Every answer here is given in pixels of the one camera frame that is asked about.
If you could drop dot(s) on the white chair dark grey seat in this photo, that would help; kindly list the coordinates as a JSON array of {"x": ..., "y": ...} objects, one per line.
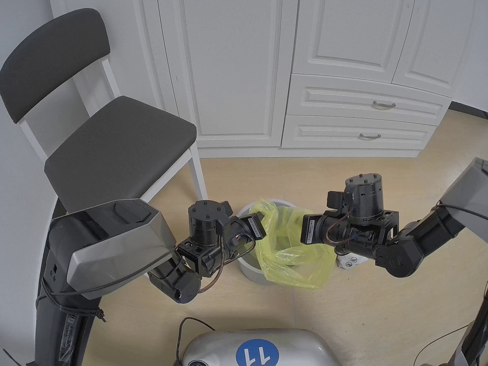
[{"x": 114, "y": 135}]

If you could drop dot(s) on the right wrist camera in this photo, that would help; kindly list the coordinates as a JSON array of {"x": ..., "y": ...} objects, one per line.
[{"x": 335, "y": 199}]

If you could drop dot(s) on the white trash bin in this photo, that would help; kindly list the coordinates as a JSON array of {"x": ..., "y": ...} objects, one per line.
[{"x": 249, "y": 270}]

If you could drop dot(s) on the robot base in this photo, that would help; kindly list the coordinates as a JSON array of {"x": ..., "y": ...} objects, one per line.
[{"x": 259, "y": 347}]

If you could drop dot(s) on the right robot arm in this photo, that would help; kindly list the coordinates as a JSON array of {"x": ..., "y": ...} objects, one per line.
[{"x": 404, "y": 250}]

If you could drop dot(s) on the yellow plastic bag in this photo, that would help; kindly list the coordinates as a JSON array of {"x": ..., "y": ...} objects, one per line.
[{"x": 301, "y": 273}]

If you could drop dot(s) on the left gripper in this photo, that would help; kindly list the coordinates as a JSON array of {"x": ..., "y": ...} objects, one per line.
[{"x": 244, "y": 233}]

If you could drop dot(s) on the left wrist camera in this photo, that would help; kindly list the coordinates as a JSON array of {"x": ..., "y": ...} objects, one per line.
[{"x": 225, "y": 209}]

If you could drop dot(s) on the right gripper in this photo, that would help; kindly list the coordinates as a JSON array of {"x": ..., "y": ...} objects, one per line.
[{"x": 320, "y": 229}]

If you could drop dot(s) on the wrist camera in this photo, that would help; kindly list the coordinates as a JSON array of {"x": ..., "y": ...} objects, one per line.
[
  {"x": 335, "y": 199},
  {"x": 225, "y": 209}
]

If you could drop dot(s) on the white wardrobe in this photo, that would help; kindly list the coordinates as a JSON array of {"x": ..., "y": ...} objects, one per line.
[{"x": 228, "y": 52}]

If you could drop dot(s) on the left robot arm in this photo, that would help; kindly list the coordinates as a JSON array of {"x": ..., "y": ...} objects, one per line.
[{"x": 114, "y": 250}]

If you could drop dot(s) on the crumpled white paper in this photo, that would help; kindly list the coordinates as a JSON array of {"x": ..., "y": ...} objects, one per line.
[{"x": 352, "y": 260}]

